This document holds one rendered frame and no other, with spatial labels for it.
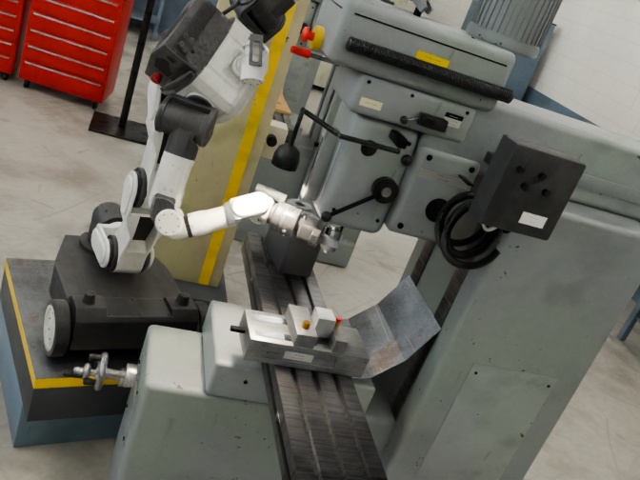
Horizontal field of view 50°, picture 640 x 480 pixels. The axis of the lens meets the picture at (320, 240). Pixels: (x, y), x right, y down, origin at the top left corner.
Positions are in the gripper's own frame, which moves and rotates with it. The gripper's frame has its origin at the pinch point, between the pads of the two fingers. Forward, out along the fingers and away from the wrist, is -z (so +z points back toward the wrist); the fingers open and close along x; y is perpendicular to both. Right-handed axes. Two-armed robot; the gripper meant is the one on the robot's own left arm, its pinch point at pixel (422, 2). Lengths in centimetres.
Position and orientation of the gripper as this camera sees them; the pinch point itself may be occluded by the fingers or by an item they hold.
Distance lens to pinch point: 186.4
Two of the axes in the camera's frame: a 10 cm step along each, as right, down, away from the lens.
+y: 6.1, -4.9, -6.3
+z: -3.8, -8.7, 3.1
